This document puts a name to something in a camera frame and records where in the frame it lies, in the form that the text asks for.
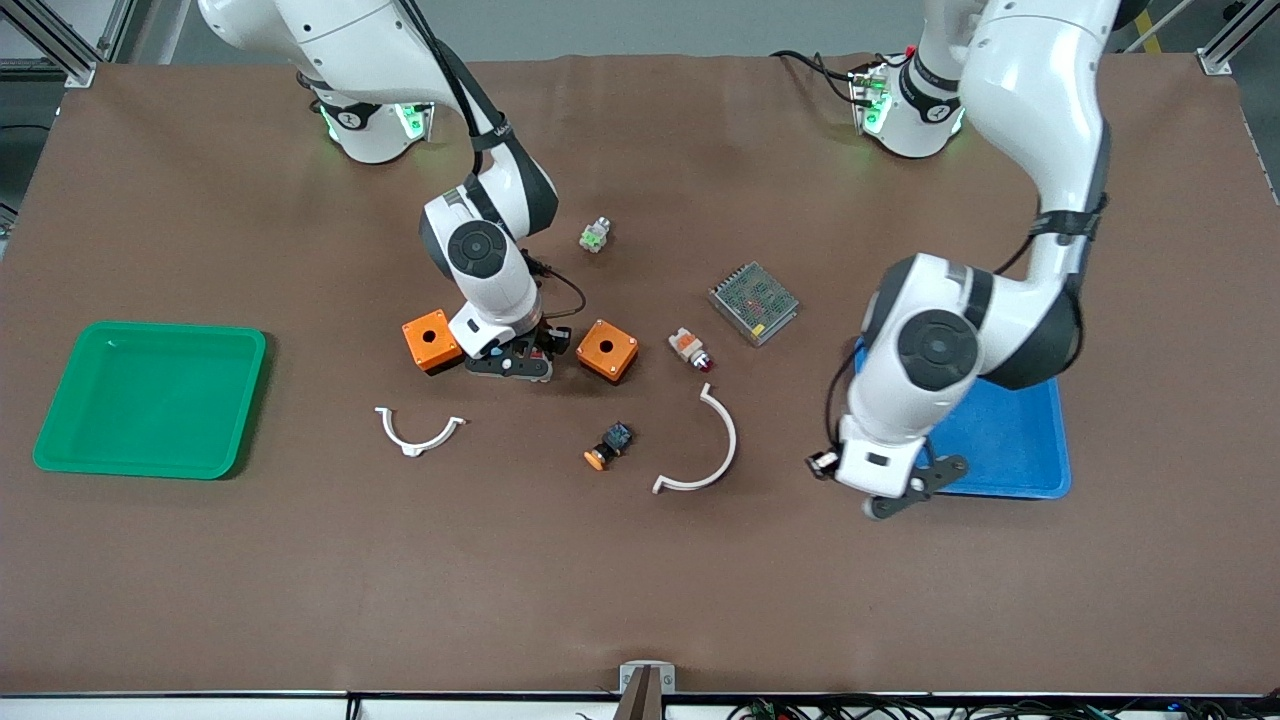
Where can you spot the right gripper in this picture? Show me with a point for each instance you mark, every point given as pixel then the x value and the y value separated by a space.
pixel 549 343

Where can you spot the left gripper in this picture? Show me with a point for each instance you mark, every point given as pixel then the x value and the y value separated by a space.
pixel 826 463

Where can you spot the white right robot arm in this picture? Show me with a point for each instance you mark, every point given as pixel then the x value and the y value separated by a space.
pixel 480 250

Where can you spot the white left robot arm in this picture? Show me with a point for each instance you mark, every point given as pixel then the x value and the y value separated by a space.
pixel 940 345

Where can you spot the blue plastic tray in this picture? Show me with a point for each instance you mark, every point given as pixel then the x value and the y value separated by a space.
pixel 1010 450

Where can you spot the small white pipe clamp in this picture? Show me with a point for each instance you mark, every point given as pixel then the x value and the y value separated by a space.
pixel 412 445

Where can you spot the red orange white indicator lamp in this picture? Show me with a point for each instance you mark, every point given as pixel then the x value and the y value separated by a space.
pixel 688 347

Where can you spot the large white pipe clamp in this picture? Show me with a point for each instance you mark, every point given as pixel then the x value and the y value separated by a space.
pixel 728 450

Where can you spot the metal mesh power supply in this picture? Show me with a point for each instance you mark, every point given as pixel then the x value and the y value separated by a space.
pixel 753 302

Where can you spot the green plastic tray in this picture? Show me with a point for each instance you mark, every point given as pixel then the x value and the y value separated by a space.
pixel 150 400

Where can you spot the orange button enclosure box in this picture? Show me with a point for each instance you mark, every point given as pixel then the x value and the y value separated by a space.
pixel 432 341
pixel 607 350

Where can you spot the orange push button switch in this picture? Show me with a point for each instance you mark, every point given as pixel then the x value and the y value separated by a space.
pixel 605 450

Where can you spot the green white button switch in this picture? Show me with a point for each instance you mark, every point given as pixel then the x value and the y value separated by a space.
pixel 595 236

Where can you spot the grey metal table bracket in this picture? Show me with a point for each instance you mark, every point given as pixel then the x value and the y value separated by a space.
pixel 647 678

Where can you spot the aluminium frame profile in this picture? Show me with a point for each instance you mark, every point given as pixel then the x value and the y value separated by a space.
pixel 1220 55
pixel 75 65

